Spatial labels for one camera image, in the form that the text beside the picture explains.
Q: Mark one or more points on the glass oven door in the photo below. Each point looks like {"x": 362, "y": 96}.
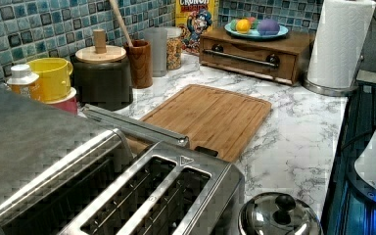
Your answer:
{"x": 136, "y": 128}

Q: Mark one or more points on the stainless steel toaster oven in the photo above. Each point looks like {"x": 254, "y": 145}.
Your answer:
{"x": 53, "y": 164}

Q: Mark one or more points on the bamboo cutting board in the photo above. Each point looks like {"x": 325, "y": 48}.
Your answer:
{"x": 213, "y": 118}

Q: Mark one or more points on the silver two-slot toaster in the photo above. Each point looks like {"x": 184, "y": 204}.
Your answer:
{"x": 169, "y": 190}

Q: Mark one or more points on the brown wooden utensil holder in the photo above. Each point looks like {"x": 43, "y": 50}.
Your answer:
{"x": 140, "y": 58}

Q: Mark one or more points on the cereal-filled clear jar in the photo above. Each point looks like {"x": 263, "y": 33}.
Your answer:
{"x": 173, "y": 48}

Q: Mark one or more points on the frosted grey cup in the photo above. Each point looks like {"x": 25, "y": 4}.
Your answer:
{"x": 157, "y": 37}

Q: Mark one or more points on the black canister with wooden lid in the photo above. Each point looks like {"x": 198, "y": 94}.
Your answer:
{"x": 101, "y": 74}

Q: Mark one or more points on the wooden spoon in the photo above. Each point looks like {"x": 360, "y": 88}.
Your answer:
{"x": 115, "y": 8}

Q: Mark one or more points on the cereal box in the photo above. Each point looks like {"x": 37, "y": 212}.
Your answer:
{"x": 195, "y": 17}

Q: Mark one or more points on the light blue plate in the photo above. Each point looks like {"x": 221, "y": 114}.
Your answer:
{"x": 255, "y": 35}

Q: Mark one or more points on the yellow toy lemon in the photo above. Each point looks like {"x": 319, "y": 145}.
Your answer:
{"x": 243, "y": 26}

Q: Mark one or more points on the wooden drawer box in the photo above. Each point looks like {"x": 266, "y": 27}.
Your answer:
{"x": 283, "y": 59}

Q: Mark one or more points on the red bowl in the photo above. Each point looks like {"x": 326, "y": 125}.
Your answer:
{"x": 68, "y": 104}

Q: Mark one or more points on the purple toy fruit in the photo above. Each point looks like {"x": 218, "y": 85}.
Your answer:
{"x": 268, "y": 27}

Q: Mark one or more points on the yellow mug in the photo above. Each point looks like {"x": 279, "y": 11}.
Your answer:
{"x": 54, "y": 78}

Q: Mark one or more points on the white paper towel roll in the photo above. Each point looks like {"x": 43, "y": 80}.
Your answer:
{"x": 336, "y": 52}

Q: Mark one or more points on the white-capped spice bottle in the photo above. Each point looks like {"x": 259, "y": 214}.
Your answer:
{"x": 24, "y": 81}

